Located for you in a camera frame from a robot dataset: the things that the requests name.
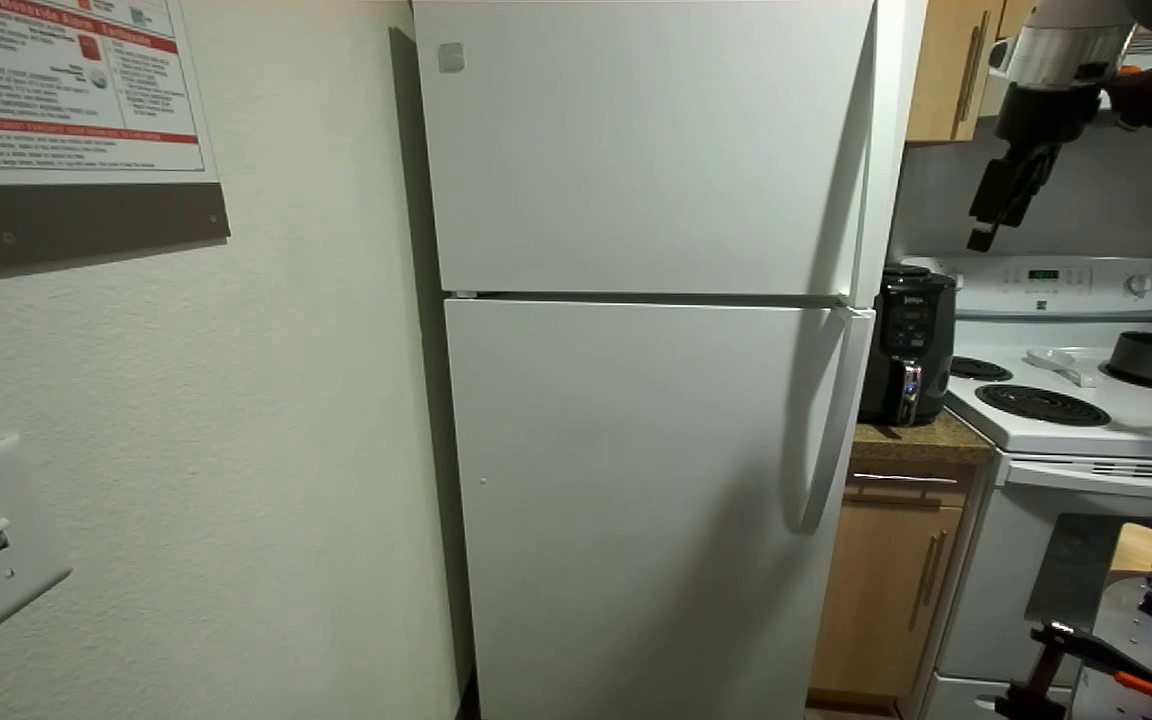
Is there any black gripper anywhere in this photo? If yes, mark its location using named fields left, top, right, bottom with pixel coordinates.
left=968, top=83, right=1101, bottom=251

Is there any white fridge door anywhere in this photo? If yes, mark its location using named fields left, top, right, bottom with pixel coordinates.
left=447, top=299, right=873, bottom=720

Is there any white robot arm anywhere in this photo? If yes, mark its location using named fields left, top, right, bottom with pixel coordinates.
left=968, top=0, right=1152, bottom=251

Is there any wooden upper cabinet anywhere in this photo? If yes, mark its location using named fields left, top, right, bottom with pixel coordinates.
left=907, top=0, right=1037, bottom=144

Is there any wooden cabinet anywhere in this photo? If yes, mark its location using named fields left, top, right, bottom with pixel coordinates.
left=907, top=0, right=1037, bottom=144
left=808, top=412, right=993, bottom=716

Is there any white electric stove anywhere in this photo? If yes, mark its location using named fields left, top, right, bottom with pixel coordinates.
left=916, top=254, right=1152, bottom=720

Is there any black air fryer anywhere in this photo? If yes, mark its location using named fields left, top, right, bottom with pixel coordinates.
left=861, top=263, right=955, bottom=427

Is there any wooden lower cabinet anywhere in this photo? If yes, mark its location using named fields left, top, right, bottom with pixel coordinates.
left=808, top=412, right=993, bottom=716

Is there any white upper freezer door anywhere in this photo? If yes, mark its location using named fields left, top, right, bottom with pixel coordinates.
left=417, top=0, right=878, bottom=294

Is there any black orange tool clamp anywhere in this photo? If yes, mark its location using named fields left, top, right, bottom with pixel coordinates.
left=998, top=621, right=1152, bottom=720

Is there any red white wall notice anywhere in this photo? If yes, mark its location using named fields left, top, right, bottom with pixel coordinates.
left=0, top=0, right=218, bottom=186

